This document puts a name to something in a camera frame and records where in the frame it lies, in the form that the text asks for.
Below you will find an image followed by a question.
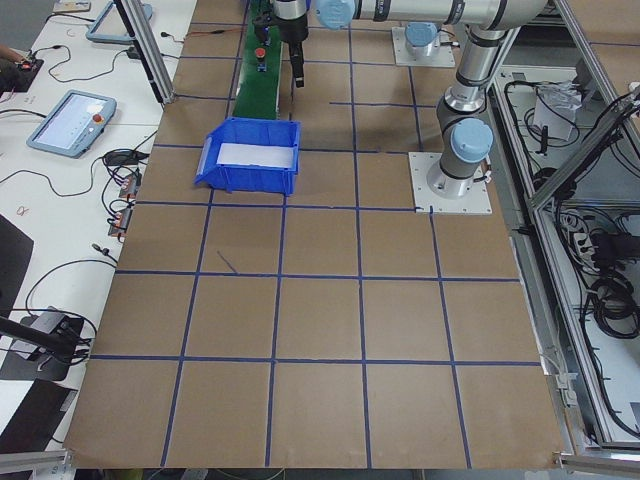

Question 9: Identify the left white foam pad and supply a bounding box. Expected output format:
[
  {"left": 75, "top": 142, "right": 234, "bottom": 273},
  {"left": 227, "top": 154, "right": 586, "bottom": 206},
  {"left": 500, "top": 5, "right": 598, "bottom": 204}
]
[{"left": 217, "top": 143, "right": 295, "bottom": 168}]

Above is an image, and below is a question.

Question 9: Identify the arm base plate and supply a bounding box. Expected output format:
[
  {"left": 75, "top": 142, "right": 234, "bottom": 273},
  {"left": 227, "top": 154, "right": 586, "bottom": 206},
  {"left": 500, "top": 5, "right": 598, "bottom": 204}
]
[
  {"left": 391, "top": 22, "right": 457, "bottom": 68},
  {"left": 408, "top": 152, "right": 492, "bottom": 215}
]

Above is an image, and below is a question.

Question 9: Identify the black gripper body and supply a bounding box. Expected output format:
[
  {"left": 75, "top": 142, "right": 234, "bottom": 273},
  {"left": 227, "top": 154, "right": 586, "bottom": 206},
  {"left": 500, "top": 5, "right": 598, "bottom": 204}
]
[{"left": 271, "top": 0, "right": 308, "bottom": 42}]

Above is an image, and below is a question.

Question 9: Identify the teach pendant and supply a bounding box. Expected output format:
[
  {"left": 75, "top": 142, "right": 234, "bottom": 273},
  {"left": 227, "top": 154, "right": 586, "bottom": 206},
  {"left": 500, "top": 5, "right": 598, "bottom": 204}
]
[
  {"left": 26, "top": 90, "right": 117, "bottom": 158},
  {"left": 85, "top": 1, "right": 132, "bottom": 45}
]

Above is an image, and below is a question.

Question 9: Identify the left blue bin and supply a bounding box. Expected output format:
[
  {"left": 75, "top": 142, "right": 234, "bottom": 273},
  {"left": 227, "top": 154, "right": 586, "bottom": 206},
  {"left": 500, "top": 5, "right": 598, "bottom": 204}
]
[{"left": 194, "top": 117, "right": 301, "bottom": 196}]

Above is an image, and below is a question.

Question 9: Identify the aluminium frame post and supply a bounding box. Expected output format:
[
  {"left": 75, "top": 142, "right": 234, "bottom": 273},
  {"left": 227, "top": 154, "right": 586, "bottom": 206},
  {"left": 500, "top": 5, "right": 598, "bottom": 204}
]
[{"left": 114, "top": 0, "right": 175, "bottom": 105}]

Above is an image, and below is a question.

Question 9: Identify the near teach pendant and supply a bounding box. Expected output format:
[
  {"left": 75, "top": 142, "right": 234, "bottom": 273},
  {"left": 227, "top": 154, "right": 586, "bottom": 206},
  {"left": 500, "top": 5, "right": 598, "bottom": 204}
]
[{"left": 26, "top": 90, "right": 117, "bottom": 158}]

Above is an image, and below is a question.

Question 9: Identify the red push button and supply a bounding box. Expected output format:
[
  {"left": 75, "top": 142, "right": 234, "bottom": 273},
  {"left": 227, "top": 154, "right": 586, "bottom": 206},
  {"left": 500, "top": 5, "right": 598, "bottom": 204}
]
[{"left": 254, "top": 47, "right": 267, "bottom": 73}]

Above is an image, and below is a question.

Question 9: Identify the white paper bag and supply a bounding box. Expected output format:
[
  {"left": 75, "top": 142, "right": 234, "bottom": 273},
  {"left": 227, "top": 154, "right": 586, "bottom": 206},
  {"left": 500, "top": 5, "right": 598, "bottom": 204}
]
[{"left": 532, "top": 81, "right": 582, "bottom": 141}]

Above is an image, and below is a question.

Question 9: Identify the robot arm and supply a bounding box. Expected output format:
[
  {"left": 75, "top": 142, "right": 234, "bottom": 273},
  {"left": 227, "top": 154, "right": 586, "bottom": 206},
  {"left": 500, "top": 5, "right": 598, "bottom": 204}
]
[
  {"left": 404, "top": 22, "right": 459, "bottom": 61},
  {"left": 253, "top": 0, "right": 546, "bottom": 199}
]

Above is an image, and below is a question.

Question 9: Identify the far teach pendant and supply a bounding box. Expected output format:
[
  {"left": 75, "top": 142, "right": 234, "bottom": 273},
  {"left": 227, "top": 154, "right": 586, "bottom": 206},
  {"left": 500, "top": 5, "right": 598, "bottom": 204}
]
[{"left": 85, "top": 1, "right": 132, "bottom": 45}]

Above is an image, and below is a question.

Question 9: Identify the green conveyor belt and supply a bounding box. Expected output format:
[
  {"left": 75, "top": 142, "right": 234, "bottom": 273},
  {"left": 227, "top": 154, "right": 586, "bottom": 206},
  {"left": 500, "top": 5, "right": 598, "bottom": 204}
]
[{"left": 233, "top": 1, "right": 282, "bottom": 120}]

